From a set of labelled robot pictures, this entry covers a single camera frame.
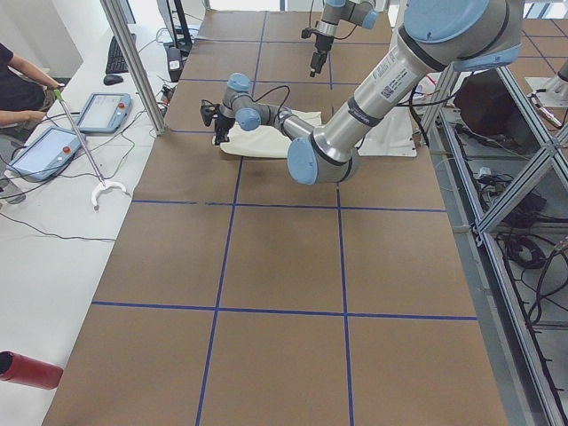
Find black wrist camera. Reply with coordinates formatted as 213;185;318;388
200;99;220;130
301;28;316;39

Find black computer mouse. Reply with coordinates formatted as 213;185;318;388
103;74;123;86

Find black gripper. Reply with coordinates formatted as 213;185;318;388
214;114;234;145
309;32;334;77

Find cream long-sleeve cat shirt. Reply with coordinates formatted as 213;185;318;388
212;109;324;160

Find far blue teach pendant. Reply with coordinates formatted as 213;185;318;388
76;92;132;134

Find grey aluminium frame post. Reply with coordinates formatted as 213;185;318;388
99;0;165;136

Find black keyboard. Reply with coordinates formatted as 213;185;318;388
106;36;129;75

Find grabber reacher stick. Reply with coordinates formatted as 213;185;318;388
53;89;130;211

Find black power adapter box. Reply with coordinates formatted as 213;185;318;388
166;46;183;83

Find aluminium truss frame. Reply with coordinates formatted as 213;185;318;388
423;68;567;425

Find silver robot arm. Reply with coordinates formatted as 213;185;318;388
301;0;378;77
201;1;524;185

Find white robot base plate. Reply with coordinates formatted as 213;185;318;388
359;108;417;157

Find blue teach pendant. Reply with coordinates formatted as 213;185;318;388
76;92;132;134
7;126;82;182

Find red cylinder bottle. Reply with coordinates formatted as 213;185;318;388
1;351;63;390

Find seated person in black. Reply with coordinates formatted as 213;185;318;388
1;44;65;142

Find near blue teach pendant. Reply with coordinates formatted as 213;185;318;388
7;126;82;182

